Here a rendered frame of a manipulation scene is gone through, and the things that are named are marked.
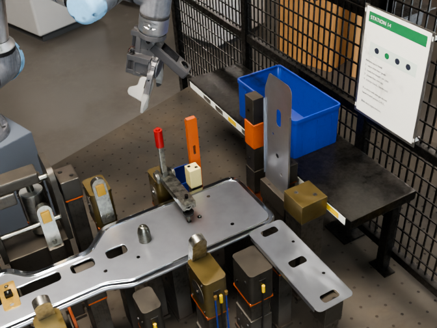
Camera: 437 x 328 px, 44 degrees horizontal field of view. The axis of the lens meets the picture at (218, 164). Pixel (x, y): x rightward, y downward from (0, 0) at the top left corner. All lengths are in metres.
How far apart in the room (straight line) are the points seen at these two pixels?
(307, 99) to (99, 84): 2.78
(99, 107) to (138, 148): 1.77
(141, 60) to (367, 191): 0.68
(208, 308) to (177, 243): 0.19
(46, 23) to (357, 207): 4.08
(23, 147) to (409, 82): 1.10
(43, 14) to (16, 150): 3.46
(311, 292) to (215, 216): 0.34
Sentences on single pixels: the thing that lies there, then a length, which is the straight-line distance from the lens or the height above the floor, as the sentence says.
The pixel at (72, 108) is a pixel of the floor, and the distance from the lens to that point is 4.06.
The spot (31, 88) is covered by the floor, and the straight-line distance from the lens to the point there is 4.46.
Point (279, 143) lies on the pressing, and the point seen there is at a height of 1.16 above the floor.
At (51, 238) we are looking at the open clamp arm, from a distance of 1.46.
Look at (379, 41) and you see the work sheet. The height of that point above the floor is 1.37.
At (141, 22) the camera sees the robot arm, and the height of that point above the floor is 1.46.
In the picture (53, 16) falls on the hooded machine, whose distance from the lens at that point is 5.17.
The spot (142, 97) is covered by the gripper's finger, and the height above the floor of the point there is 1.28.
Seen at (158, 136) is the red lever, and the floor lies 1.19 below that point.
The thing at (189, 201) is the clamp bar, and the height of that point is 1.07.
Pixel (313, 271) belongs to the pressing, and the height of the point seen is 1.00.
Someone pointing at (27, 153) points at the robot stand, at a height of 1.04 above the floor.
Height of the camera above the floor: 1.97
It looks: 37 degrees down
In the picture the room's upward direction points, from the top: 4 degrees counter-clockwise
